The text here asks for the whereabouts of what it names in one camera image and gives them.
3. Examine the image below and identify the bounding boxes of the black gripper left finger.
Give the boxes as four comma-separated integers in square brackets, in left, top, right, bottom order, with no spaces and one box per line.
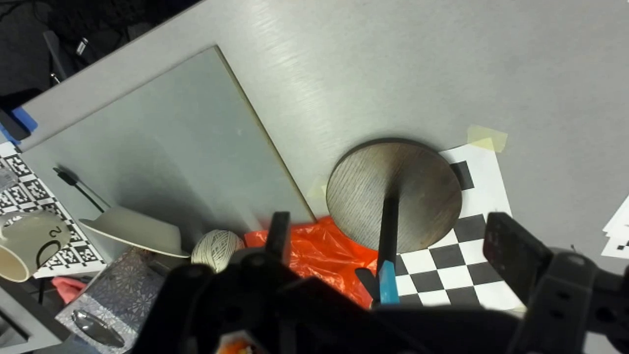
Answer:
[131,210,370,354]

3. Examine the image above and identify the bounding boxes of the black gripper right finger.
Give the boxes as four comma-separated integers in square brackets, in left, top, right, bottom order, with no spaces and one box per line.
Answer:
[482,210,629,354]

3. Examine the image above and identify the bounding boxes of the white yarn ball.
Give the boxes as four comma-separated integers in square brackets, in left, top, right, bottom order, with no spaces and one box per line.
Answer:
[191,228,247,275]

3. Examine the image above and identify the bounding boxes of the sparkly grey box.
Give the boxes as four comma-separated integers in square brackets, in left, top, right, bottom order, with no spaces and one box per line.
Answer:
[56,249,174,354]

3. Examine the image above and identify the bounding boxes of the grey hat-shaped bowl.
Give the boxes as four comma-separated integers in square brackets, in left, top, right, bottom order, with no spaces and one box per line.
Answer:
[77,206,193,261]

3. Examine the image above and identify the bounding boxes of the pink soft item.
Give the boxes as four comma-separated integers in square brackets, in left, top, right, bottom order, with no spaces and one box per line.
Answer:
[52,275,91,304]

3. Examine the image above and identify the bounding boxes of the checkerboard calibration sheet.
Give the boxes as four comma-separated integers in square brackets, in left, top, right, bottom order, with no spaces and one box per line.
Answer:
[392,141,528,318]

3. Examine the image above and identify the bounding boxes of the orange plastic bag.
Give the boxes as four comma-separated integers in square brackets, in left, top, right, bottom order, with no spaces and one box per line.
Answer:
[243,214,384,310]

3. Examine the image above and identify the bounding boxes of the thin grey board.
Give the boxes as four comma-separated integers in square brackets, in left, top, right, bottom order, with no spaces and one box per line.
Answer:
[22,43,319,251]

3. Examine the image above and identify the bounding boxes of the beige masking tape piece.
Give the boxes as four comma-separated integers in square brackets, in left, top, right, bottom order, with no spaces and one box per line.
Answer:
[465,124,512,155]

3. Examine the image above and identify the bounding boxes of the beige mug with number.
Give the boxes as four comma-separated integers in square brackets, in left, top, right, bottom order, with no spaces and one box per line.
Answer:
[0,210,72,285]

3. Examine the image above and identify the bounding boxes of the marker code sheet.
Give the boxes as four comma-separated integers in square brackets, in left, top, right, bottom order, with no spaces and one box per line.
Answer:
[0,151,109,281]

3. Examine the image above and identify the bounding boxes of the blue tape piece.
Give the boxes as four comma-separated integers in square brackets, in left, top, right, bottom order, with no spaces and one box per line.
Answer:
[9,106,40,133]

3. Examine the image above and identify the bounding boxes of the black plug with cable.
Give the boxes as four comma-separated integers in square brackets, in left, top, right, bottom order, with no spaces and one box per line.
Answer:
[54,163,111,214]

